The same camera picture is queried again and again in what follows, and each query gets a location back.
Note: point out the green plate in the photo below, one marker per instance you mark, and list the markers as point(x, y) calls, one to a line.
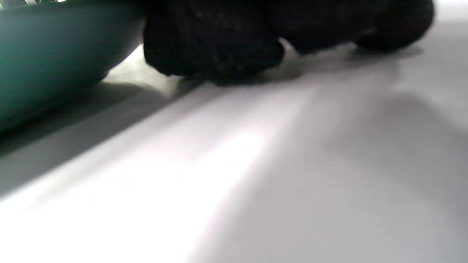
point(55, 54)

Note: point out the person's right hand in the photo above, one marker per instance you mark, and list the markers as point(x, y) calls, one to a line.
point(219, 36)

